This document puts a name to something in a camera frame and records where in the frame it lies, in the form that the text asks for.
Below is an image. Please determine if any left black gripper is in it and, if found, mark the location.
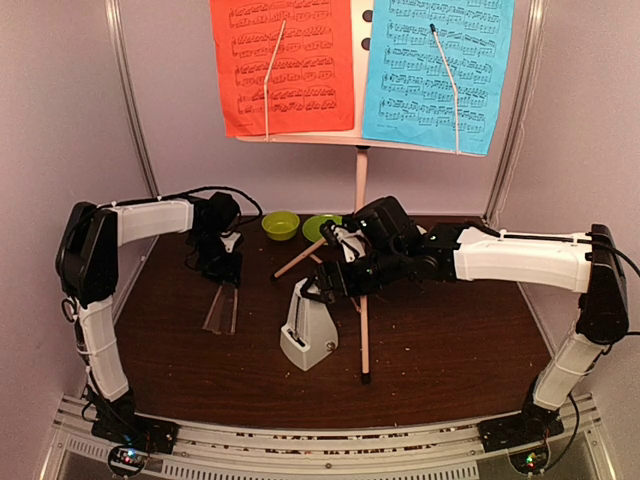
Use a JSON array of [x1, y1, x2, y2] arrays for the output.
[[189, 230, 243, 287]]

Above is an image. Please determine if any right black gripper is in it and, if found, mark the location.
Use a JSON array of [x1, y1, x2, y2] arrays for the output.
[[299, 244, 407, 306]]

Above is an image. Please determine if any white metronome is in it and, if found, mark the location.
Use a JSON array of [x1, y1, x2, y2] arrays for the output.
[[279, 278, 339, 371]]

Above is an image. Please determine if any clear metronome front cover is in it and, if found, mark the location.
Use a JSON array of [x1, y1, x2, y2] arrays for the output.
[[202, 284, 239, 335]]

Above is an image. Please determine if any pink music stand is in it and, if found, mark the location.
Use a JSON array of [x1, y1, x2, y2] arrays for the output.
[[236, 1, 461, 385]]

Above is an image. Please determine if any red sheet music page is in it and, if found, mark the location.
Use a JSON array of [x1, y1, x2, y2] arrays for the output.
[[210, 0, 355, 137]]

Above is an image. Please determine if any blue felt sheet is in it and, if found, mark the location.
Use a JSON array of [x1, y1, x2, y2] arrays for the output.
[[362, 0, 515, 156]]

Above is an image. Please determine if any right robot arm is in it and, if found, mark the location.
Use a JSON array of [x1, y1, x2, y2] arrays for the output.
[[311, 223, 629, 442]]

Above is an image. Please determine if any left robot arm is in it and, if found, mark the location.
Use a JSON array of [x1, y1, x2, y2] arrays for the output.
[[55, 192, 242, 444]]

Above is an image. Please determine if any green plate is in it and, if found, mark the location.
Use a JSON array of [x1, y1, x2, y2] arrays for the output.
[[302, 214, 342, 243]]

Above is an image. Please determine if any small lime green bowl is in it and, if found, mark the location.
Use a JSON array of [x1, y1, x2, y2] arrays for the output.
[[261, 211, 300, 241]]

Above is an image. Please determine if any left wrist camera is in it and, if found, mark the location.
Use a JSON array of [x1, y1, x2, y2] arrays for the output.
[[188, 192, 240, 248]]

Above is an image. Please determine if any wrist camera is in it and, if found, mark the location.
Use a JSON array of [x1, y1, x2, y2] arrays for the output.
[[188, 192, 240, 248], [319, 195, 424, 264]]

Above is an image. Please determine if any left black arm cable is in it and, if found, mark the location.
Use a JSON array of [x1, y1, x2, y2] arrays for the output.
[[94, 185, 265, 231]]

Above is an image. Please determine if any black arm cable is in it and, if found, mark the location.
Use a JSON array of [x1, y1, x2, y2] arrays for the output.
[[94, 185, 265, 231], [469, 222, 640, 281]]

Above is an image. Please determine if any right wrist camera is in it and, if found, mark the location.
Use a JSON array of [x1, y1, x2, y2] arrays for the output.
[[319, 195, 424, 264]]

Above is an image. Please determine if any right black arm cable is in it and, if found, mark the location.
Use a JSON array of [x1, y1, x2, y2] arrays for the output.
[[469, 222, 640, 281]]

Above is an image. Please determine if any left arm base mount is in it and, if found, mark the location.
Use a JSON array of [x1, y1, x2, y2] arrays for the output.
[[91, 416, 179, 478]]

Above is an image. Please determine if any aluminium front rail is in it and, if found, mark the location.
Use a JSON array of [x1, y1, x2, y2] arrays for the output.
[[39, 394, 616, 480]]

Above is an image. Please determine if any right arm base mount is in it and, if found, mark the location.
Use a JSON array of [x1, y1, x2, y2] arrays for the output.
[[477, 414, 564, 476]]

